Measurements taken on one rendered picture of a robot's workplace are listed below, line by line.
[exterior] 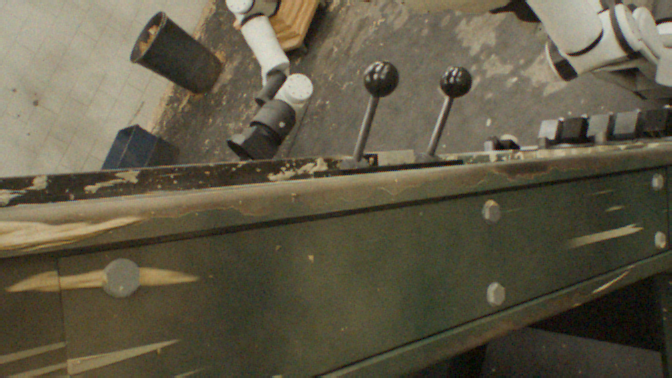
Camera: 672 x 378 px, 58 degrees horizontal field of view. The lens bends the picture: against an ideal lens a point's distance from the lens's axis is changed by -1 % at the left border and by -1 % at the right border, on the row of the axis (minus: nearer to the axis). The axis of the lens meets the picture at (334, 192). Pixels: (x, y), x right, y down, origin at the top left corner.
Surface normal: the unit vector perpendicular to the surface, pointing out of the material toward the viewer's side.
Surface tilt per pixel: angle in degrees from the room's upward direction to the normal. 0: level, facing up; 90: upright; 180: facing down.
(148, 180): 90
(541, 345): 0
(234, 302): 90
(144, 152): 90
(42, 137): 90
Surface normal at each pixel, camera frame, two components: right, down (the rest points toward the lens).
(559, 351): -0.70, -0.43
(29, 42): 0.62, 0.02
